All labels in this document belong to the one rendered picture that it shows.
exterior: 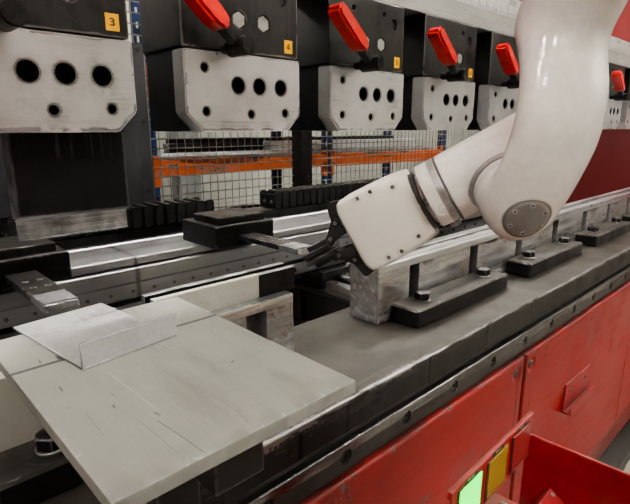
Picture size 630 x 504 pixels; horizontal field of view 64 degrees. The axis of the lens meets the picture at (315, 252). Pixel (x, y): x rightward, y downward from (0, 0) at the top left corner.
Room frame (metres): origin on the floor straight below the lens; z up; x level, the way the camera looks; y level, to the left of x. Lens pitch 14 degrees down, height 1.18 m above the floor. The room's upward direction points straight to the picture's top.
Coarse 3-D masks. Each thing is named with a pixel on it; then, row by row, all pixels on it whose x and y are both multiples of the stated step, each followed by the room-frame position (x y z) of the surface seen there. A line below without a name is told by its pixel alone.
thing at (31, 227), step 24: (24, 144) 0.44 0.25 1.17; (48, 144) 0.45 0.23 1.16; (72, 144) 0.47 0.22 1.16; (96, 144) 0.48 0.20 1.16; (120, 144) 0.50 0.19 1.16; (24, 168) 0.44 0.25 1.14; (48, 168) 0.45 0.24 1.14; (72, 168) 0.47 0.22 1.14; (96, 168) 0.48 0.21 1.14; (120, 168) 0.50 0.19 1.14; (24, 192) 0.44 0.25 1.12; (48, 192) 0.45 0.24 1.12; (72, 192) 0.46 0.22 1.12; (96, 192) 0.48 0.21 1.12; (120, 192) 0.50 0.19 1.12; (24, 216) 0.44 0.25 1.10; (48, 216) 0.45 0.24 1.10; (72, 216) 0.47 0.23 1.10; (96, 216) 0.49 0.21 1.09; (120, 216) 0.50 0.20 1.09; (24, 240) 0.44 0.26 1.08
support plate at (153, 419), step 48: (192, 336) 0.41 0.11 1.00; (240, 336) 0.41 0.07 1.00; (48, 384) 0.33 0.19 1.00; (96, 384) 0.33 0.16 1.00; (144, 384) 0.33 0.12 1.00; (192, 384) 0.33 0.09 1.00; (240, 384) 0.33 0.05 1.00; (288, 384) 0.33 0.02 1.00; (336, 384) 0.33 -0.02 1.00; (48, 432) 0.28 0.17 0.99; (96, 432) 0.27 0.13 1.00; (144, 432) 0.27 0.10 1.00; (192, 432) 0.27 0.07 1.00; (240, 432) 0.27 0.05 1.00; (96, 480) 0.23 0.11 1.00; (144, 480) 0.23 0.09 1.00
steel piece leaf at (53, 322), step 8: (96, 304) 0.49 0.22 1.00; (104, 304) 0.49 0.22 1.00; (72, 312) 0.47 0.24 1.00; (80, 312) 0.47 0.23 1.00; (88, 312) 0.47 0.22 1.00; (96, 312) 0.47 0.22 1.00; (104, 312) 0.47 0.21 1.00; (40, 320) 0.45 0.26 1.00; (48, 320) 0.45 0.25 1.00; (56, 320) 0.45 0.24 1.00; (64, 320) 0.45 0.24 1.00; (72, 320) 0.45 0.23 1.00; (80, 320) 0.45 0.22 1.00; (16, 328) 0.43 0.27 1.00; (24, 328) 0.43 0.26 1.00; (32, 328) 0.43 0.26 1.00; (40, 328) 0.43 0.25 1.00; (48, 328) 0.43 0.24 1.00
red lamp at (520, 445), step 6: (528, 426) 0.54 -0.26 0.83; (522, 432) 0.53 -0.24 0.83; (528, 432) 0.54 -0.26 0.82; (516, 438) 0.51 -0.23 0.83; (522, 438) 0.53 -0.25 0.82; (528, 438) 0.54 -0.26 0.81; (516, 444) 0.51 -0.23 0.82; (522, 444) 0.53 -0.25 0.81; (516, 450) 0.52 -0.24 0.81; (522, 450) 0.53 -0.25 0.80; (516, 456) 0.52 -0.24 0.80; (522, 456) 0.53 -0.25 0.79; (516, 462) 0.52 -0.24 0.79
